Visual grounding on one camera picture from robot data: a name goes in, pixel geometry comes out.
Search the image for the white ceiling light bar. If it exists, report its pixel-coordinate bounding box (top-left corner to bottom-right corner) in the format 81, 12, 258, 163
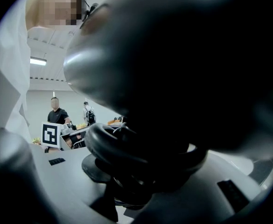
30, 56, 47, 66

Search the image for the person's head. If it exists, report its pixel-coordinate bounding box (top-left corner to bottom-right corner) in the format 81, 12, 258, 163
26, 0, 86, 30

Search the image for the person's white shirt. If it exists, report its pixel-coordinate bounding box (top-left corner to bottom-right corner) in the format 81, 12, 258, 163
0, 0, 32, 142

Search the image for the dark grey hair dryer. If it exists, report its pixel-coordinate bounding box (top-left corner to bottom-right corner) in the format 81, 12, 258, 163
63, 0, 273, 210

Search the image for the black backpack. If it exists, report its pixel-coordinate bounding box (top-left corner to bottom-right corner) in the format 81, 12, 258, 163
85, 108, 96, 125

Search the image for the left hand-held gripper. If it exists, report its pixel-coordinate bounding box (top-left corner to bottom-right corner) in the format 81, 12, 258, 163
41, 122, 91, 151

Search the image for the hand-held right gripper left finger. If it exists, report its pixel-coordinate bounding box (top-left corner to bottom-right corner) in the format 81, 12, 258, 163
30, 143, 118, 224

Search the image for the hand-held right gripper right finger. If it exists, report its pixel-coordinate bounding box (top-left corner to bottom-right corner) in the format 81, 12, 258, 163
131, 150, 262, 224

